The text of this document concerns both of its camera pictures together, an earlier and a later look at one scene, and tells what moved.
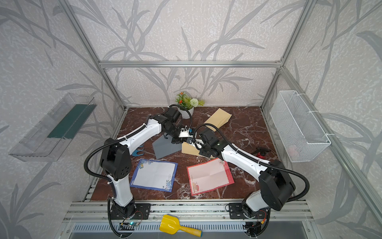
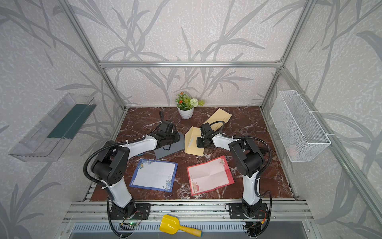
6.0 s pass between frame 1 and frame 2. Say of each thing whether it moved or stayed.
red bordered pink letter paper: stayed
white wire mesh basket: stayed
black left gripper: moved
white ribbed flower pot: stayed
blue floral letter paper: stayed
